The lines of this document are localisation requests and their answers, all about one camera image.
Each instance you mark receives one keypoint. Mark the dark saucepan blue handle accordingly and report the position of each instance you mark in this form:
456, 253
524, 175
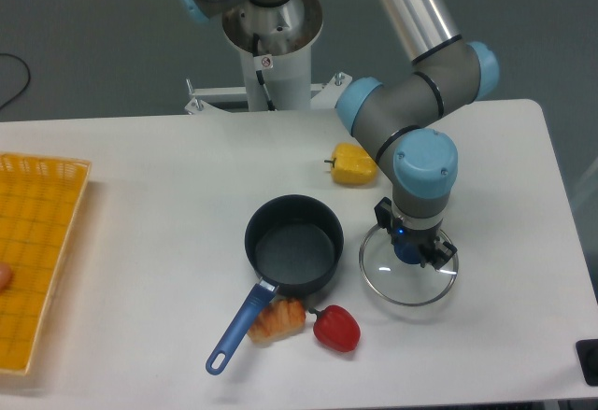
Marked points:
294, 244

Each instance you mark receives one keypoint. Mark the yellow bell pepper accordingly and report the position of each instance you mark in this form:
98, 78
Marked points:
350, 165

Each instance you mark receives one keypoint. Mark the croissant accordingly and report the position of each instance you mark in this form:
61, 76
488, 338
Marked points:
279, 319

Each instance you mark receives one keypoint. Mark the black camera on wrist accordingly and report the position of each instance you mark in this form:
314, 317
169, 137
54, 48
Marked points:
383, 213

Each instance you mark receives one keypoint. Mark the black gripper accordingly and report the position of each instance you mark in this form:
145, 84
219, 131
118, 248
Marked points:
433, 250

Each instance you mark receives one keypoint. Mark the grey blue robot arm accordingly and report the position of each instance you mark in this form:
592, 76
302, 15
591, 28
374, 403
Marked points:
392, 124

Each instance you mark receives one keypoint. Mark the glass lid blue knob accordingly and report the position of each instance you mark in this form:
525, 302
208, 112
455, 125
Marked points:
401, 283

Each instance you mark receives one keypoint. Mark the yellow woven basket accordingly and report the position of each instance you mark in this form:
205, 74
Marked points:
40, 198

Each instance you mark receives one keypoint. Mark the black object table corner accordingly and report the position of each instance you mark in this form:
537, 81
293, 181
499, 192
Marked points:
587, 356

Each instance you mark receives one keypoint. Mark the red bell pepper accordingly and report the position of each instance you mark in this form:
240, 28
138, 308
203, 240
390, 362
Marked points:
336, 328

